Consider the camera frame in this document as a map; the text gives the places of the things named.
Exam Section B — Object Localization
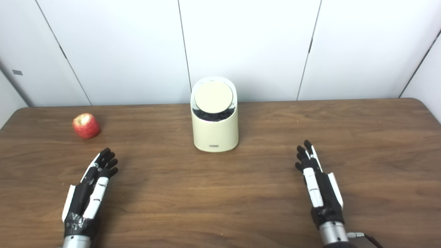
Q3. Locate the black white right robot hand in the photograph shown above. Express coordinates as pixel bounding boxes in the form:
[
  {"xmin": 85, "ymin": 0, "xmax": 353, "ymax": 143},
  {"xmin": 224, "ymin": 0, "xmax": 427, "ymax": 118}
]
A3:
[{"xmin": 295, "ymin": 140, "xmax": 345, "ymax": 229}]

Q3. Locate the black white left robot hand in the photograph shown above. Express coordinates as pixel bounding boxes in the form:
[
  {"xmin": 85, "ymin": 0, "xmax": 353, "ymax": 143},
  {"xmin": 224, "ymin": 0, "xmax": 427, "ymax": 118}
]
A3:
[{"xmin": 62, "ymin": 148, "xmax": 119, "ymax": 239}]

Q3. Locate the red apple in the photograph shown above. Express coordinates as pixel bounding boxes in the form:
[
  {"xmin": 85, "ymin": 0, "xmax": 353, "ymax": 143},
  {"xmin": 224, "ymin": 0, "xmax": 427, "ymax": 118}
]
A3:
[{"xmin": 72, "ymin": 113, "xmax": 101, "ymax": 139}]

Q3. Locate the cream-colored bin body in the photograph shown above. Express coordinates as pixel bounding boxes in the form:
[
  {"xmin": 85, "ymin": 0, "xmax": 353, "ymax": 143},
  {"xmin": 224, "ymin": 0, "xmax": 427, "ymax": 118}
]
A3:
[{"xmin": 191, "ymin": 76, "xmax": 239, "ymax": 152}]

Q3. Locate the cream round bin lid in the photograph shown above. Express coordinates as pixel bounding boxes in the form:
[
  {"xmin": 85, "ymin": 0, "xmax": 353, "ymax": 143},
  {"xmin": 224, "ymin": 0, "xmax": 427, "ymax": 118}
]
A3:
[{"xmin": 194, "ymin": 81, "xmax": 234, "ymax": 114}]

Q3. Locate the black bin liner bag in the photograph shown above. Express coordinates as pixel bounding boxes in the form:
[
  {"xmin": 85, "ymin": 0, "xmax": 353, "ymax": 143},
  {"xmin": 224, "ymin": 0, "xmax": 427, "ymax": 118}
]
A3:
[{"xmin": 192, "ymin": 107, "xmax": 236, "ymax": 122}]

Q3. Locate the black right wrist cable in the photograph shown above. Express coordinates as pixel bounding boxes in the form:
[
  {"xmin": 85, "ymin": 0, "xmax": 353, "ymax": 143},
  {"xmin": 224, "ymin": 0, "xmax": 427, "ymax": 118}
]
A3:
[{"xmin": 347, "ymin": 232, "xmax": 383, "ymax": 248}]

